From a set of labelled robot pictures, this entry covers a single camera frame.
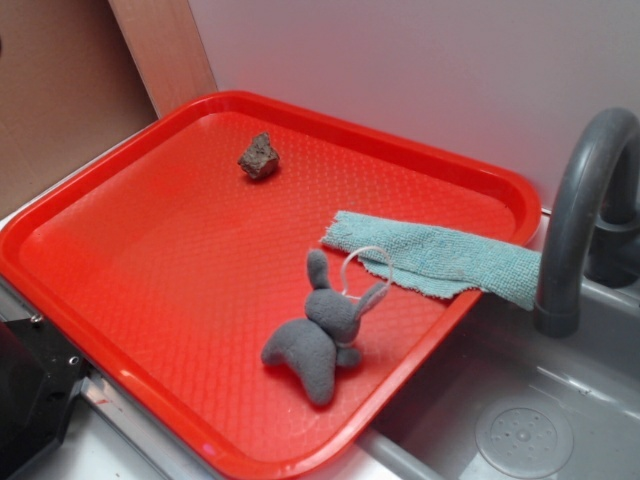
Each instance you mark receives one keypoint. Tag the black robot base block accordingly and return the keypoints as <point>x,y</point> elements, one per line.
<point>41,377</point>

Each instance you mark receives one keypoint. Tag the blue terry cloth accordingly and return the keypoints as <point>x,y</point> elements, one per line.
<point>436,261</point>

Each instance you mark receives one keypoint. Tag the brown rock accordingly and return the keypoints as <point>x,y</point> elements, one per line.
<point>260,159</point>

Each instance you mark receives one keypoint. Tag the grey plush bunny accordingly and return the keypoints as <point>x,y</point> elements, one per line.
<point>315,346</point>

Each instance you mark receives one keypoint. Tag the grey plastic sink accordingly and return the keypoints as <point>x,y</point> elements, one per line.
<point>499,400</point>

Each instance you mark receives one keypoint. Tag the grey toy faucet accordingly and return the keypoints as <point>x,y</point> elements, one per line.
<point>593,232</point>

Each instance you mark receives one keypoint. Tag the red plastic tray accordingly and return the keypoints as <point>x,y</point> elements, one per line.
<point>169,268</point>

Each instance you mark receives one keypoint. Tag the wooden corner post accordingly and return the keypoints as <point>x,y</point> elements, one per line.
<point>165,44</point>

